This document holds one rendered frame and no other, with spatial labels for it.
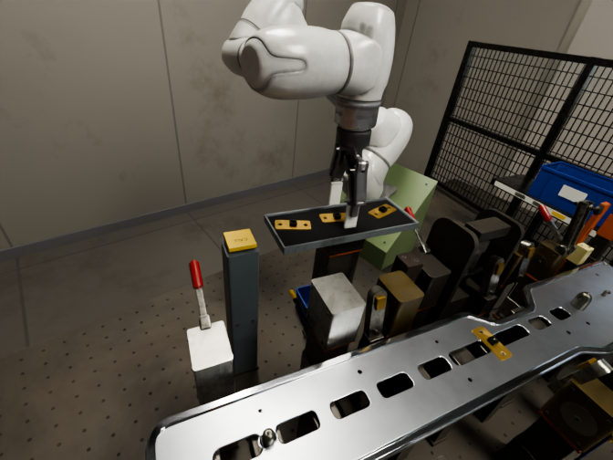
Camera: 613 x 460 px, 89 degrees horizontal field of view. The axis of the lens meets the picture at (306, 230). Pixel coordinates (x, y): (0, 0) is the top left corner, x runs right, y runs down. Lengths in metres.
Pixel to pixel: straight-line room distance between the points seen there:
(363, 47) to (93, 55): 2.10
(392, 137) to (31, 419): 1.37
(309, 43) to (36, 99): 2.16
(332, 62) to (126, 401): 0.93
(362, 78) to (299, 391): 0.58
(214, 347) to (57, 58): 2.16
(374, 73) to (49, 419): 1.07
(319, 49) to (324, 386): 0.58
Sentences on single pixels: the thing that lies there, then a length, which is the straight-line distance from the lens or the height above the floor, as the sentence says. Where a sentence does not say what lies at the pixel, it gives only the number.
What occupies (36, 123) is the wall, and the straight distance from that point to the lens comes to 2.59.
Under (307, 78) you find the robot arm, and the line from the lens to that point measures 0.54.
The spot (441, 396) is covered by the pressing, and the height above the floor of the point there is 1.00.
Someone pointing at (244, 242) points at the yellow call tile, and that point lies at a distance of 0.68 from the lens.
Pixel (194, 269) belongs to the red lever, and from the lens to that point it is 0.67.
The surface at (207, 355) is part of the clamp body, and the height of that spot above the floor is 1.06.
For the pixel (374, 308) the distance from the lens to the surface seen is 0.70.
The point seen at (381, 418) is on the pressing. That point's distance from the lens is 0.65.
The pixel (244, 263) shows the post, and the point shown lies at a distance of 0.69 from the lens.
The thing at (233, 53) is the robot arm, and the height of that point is 1.46.
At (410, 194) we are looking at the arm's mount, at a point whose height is 0.99.
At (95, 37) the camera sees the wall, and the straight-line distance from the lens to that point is 2.54.
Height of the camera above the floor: 1.57
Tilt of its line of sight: 34 degrees down
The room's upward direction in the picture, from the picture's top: 7 degrees clockwise
